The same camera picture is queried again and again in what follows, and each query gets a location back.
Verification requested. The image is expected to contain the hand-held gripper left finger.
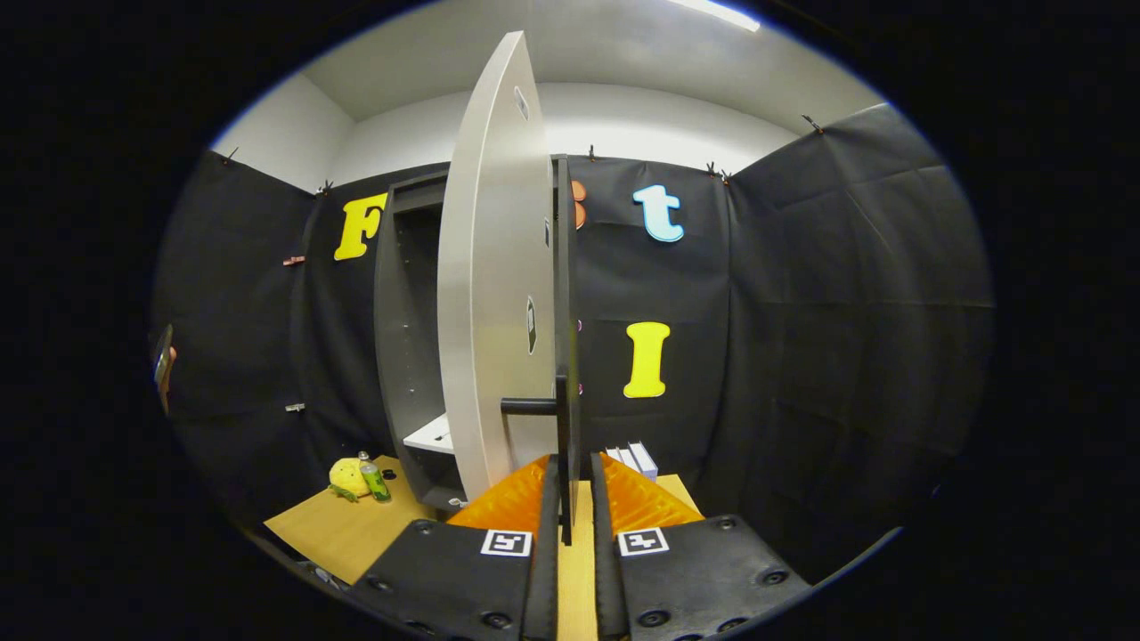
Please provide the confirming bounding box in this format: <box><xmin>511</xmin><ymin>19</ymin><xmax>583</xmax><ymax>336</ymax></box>
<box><xmin>352</xmin><ymin>454</ymin><xmax>560</xmax><ymax>641</ymax></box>

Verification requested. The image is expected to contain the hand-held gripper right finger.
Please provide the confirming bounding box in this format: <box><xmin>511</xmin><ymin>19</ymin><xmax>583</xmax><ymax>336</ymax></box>
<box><xmin>590</xmin><ymin>452</ymin><xmax>811</xmax><ymax>641</ymax></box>

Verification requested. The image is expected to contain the black door handle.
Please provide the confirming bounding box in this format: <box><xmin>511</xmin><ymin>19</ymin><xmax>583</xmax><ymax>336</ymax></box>
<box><xmin>501</xmin><ymin>374</ymin><xmax>574</xmax><ymax>546</ymax></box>

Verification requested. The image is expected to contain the dark grey shoe cabinet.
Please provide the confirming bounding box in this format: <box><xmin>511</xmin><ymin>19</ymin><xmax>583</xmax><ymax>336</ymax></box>
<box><xmin>374</xmin><ymin>156</ymin><xmax>584</xmax><ymax>526</ymax></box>

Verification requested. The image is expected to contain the green bottle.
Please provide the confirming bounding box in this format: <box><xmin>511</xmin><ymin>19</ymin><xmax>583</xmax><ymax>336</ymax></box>
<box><xmin>358</xmin><ymin>451</ymin><xmax>392</xmax><ymax>504</ymax></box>

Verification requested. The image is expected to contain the yellow plush toy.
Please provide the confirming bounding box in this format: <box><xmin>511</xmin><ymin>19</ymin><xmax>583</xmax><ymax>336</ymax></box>
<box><xmin>329</xmin><ymin>458</ymin><xmax>371</xmax><ymax>502</ymax></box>

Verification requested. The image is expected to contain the black backdrop cloth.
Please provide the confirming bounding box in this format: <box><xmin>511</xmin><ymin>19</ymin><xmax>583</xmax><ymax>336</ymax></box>
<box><xmin>151</xmin><ymin>102</ymin><xmax>994</xmax><ymax>580</ymax></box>

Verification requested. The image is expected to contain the long ceiling light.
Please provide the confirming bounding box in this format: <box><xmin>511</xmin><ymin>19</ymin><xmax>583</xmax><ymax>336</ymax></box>
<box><xmin>668</xmin><ymin>0</ymin><xmax>761</xmax><ymax>33</ymax></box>

